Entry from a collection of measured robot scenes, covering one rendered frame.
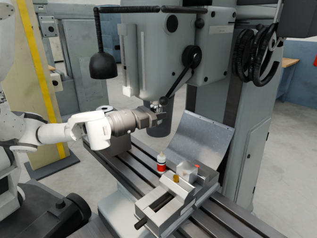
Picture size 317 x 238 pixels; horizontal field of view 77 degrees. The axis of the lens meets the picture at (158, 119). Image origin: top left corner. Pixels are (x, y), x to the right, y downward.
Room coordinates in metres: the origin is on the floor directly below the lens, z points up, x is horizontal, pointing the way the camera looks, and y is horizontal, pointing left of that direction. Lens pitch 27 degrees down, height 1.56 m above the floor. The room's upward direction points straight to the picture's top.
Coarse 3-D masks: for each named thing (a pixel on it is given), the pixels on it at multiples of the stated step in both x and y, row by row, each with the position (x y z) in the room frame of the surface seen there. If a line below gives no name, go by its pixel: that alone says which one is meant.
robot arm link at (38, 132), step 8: (24, 120) 0.59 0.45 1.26; (32, 120) 0.60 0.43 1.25; (40, 120) 0.63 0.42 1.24; (32, 128) 0.58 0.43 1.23; (40, 128) 0.59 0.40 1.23; (48, 128) 0.58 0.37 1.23; (56, 128) 0.58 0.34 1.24; (24, 136) 0.55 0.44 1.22; (32, 136) 0.57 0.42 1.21; (40, 136) 0.57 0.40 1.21; (48, 136) 0.57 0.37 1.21; (56, 136) 0.56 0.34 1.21; (64, 136) 0.56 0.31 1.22; (40, 144) 0.58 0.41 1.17
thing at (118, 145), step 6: (96, 108) 0.98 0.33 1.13; (102, 108) 0.99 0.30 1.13; (108, 108) 0.98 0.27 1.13; (114, 108) 1.01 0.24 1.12; (114, 138) 0.83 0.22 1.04; (120, 138) 0.85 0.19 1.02; (126, 138) 0.87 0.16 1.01; (114, 144) 0.83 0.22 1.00; (120, 144) 0.85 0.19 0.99; (126, 144) 0.87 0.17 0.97; (108, 150) 0.83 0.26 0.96; (114, 150) 0.82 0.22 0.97; (120, 150) 0.84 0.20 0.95; (126, 150) 0.87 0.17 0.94
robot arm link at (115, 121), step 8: (112, 112) 0.61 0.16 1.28; (96, 120) 0.55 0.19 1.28; (104, 120) 0.56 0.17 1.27; (112, 120) 0.58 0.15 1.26; (120, 120) 0.58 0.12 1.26; (88, 128) 0.54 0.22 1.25; (96, 128) 0.54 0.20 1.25; (104, 128) 0.55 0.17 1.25; (112, 128) 0.57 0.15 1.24; (120, 128) 0.57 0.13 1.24; (88, 136) 0.54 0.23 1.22; (96, 136) 0.53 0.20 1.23; (104, 136) 0.54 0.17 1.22; (96, 144) 0.53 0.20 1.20; (104, 144) 0.53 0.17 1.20
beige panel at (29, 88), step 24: (24, 0) 1.97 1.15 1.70; (24, 24) 1.94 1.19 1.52; (24, 48) 1.91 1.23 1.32; (24, 72) 1.87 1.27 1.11; (48, 72) 2.01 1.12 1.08; (24, 96) 1.83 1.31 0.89; (48, 96) 1.97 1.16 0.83; (48, 120) 1.93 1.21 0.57; (48, 144) 1.88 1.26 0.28; (48, 168) 1.78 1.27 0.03
